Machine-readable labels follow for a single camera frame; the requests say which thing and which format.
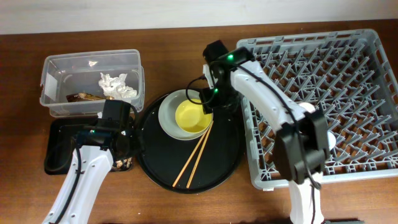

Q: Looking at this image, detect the yellow bowl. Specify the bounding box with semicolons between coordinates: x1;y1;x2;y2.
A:
175;99;213;133

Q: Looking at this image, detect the grey plate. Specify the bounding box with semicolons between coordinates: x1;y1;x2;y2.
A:
158;90;210;141

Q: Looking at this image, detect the wooden chopstick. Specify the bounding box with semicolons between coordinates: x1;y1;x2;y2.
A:
172;121;213;187
186;121;214;189

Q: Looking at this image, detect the blue cup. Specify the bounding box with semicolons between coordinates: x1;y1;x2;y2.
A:
327;131;336;150

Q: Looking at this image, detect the pink cup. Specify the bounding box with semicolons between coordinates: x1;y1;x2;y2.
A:
298;102;316;113

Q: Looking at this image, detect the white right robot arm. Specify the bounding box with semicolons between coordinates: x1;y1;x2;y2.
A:
200;40;335;223

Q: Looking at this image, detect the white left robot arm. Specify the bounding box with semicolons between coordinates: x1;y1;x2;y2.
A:
43;126;139;223

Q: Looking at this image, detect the clear plastic waste bin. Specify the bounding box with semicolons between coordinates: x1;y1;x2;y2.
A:
40;49;145;118

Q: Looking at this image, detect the grey dishwasher rack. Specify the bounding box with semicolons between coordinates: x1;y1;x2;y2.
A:
237;29;397;183

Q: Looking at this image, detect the food scraps pile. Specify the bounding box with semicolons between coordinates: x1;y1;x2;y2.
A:
111;157;132;172

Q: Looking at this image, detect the round black tray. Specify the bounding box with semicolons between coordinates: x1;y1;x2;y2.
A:
137;95;246;194

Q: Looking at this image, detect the crumpled white tissue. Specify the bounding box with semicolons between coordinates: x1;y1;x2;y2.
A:
98;73;137;100

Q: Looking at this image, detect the brown snack wrapper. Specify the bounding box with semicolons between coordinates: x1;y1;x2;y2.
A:
66;93;106;103

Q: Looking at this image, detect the black rectangular tray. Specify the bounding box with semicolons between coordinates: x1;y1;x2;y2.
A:
44;117;97;175

